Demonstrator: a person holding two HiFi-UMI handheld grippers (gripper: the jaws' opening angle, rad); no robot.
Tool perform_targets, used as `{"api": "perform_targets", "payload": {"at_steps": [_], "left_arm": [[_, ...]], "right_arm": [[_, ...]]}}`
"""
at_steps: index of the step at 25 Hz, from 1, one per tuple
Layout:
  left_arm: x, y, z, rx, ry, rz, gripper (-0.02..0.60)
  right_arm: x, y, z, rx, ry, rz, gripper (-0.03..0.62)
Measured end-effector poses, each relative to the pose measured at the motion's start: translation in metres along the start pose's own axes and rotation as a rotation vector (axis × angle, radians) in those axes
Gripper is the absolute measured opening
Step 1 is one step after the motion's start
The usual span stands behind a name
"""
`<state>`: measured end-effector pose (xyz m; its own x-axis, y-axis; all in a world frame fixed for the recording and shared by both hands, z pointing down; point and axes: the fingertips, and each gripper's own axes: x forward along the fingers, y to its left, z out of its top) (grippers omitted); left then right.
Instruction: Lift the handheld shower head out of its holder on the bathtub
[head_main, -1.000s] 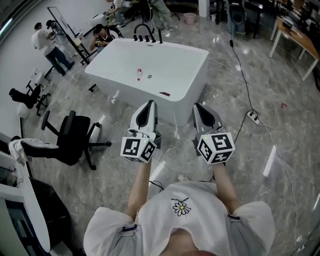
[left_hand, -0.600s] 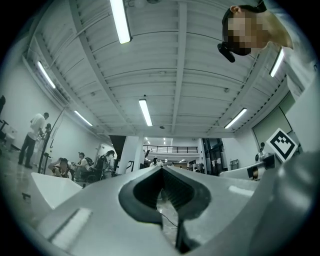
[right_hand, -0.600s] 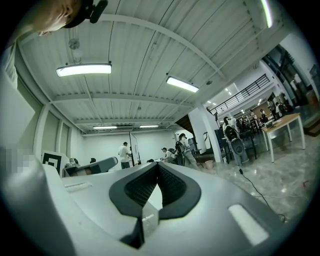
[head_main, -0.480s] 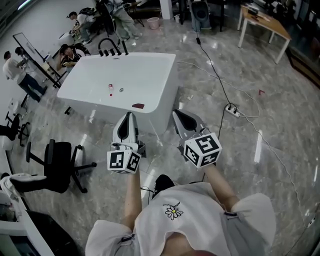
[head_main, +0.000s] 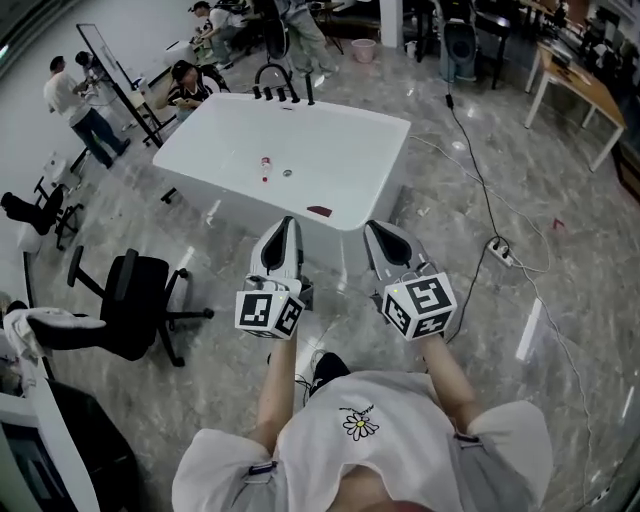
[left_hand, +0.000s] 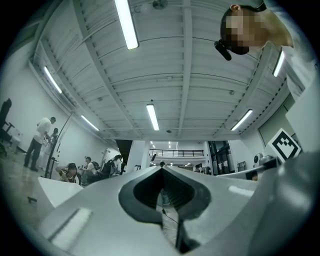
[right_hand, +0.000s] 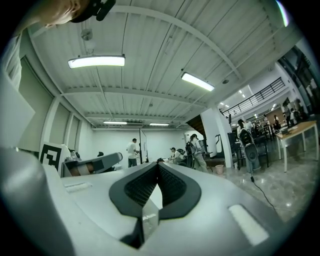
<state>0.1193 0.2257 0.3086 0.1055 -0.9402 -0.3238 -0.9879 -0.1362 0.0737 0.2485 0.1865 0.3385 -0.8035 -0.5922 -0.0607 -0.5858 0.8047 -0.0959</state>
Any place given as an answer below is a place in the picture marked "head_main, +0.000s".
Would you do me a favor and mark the white bathtub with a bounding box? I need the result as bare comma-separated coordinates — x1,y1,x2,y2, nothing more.
151,92,412,232

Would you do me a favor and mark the white jacket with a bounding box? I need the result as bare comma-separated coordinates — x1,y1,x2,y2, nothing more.
2,306,107,361

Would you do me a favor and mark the white stool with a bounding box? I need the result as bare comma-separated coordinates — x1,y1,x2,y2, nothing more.
41,157,70,187

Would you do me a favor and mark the black cable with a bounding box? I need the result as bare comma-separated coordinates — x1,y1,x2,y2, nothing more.
442,79,511,346

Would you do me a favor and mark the white power strip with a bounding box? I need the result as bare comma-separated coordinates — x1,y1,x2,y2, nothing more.
484,236,517,270

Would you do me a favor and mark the black framed whiteboard stand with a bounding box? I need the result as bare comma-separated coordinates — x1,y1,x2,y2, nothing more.
75,22,165,149

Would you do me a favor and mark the wooden table with white legs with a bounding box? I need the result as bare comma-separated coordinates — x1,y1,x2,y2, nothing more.
523,40,629,174

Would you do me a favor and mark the white cabinet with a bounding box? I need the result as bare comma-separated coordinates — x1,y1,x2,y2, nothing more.
0,377,104,512

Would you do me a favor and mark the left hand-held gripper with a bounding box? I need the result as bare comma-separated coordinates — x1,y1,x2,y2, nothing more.
234,215,315,342

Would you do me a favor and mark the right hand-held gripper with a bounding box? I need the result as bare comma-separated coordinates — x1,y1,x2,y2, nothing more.
362,220,458,343

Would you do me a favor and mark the black gooseneck faucet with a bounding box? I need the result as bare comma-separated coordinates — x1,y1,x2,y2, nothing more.
253,63,301,104

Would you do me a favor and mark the pink bucket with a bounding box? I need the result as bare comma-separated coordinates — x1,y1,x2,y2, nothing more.
350,38,377,64

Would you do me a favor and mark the person's right forearm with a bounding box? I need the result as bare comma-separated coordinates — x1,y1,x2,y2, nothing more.
417,332,482,436

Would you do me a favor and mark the white cable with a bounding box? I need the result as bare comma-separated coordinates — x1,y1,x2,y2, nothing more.
408,133,601,506

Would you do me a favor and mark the person's left forearm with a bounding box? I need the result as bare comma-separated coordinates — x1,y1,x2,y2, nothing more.
248,333,302,457

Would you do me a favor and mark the grey air cooler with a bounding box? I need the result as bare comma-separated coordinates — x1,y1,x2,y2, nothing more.
438,16,480,84

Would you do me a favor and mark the black shoe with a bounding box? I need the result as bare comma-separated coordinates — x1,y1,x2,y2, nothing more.
308,351,352,397

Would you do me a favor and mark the white flower print shirt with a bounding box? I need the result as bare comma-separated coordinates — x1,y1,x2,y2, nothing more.
171,369,555,512

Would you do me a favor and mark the black office chair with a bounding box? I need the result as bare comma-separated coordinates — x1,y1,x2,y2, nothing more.
0,180,85,252
27,246,216,369

